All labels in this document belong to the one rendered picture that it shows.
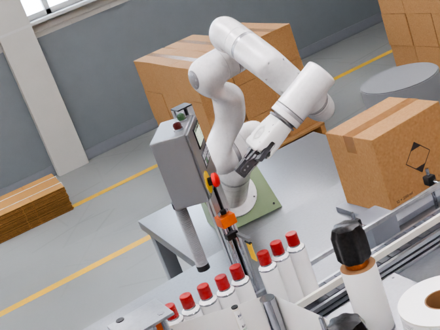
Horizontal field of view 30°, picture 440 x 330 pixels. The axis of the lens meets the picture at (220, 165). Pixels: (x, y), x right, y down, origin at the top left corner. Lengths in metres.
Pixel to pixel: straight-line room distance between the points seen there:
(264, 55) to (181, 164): 0.36
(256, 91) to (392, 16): 1.23
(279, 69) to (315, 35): 6.38
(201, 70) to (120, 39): 5.29
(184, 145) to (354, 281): 0.53
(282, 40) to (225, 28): 3.53
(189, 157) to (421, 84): 2.75
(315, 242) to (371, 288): 0.74
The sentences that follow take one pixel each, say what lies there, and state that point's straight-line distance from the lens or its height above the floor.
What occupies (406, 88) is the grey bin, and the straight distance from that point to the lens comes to 4.62.
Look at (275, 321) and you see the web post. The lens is 2.03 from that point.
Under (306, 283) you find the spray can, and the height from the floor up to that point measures 0.94.
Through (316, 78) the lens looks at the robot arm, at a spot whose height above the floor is 1.49.
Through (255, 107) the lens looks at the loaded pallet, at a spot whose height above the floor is 0.46.
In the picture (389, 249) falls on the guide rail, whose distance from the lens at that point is 2.39.
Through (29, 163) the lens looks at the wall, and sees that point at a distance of 7.57.
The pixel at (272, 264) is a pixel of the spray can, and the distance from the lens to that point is 2.20.
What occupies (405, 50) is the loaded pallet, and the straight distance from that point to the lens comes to 6.32.
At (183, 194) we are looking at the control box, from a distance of 2.08.
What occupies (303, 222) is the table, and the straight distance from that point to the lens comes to 2.88.
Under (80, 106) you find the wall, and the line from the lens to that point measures 7.61.
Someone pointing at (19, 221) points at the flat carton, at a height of 0.10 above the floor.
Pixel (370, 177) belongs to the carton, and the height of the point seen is 0.98.
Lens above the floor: 2.04
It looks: 19 degrees down
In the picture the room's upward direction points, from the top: 20 degrees counter-clockwise
